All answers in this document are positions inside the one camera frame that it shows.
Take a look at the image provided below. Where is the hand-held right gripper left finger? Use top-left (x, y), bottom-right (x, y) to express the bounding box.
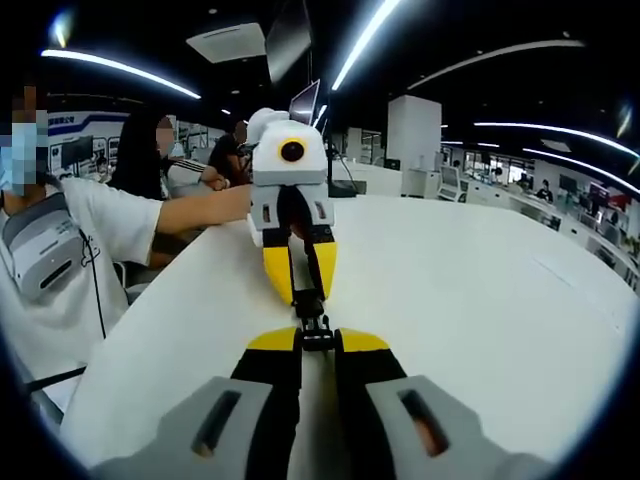
top-left (92, 325), bottom-right (304, 480)

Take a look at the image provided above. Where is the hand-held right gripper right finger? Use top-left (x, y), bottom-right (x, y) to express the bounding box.
top-left (333, 326), bottom-right (552, 480)

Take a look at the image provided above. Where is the black plastic buckle socket part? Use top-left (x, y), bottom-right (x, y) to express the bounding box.
top-left (291, 288), bottom-right (324, 322)

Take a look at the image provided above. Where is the black plastic buckle pronged part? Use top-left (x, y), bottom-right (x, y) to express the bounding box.
top-left (299, 314), bottom-right (336, 352)

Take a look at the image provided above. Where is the tilted monitor on stand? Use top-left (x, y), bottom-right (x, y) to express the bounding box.
top-left (288, 78), bottom-right (370, 199)

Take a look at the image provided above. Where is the hanging dark panel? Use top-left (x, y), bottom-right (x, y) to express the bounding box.
top-left (264, 0), bottom-right (314, 85)

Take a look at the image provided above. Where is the ceiling air conditioner unit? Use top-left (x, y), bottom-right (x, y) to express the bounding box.
top-left (185, 21), bottom-right (267, 65)

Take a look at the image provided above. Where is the ceiling light strip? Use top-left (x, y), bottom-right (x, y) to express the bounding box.
top-left (330, 0), bottom-right (402, 92)
top-left (472, 120), bottom-right (635, 160)
top-left (39, 48), bottom-right (202, 100)

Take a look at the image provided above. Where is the person's white shirt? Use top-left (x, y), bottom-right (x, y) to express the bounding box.
top-left (0, 175), bottom-right (165, 406)

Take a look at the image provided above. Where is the white VR headset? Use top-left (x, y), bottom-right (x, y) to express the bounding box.
top-left (1, 191), bottom-right (85, 302)

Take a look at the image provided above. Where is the black chest device cable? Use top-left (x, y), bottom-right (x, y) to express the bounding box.
top-left (76, 225), bottom-right (109, 342)

